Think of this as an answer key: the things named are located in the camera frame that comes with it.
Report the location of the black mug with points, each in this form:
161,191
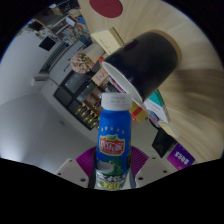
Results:
150,63

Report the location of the teal book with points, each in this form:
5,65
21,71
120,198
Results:
158,105

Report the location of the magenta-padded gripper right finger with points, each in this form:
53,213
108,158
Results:
154,170

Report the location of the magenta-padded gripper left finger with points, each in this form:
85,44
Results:
71,171

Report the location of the black computer monitor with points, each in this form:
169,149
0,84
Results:
47,43

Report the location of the white air conditioner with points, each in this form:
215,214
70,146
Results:
39,81

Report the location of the small tan upright box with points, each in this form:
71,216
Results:
100,76

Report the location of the yellow red-ribboned gift box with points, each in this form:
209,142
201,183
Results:
139,113

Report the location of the pink potted flowers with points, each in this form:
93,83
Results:
81,62

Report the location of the flat round red coaster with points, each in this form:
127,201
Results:
106,7

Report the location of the blue white-capped drink bottle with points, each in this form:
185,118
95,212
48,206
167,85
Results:
113,126

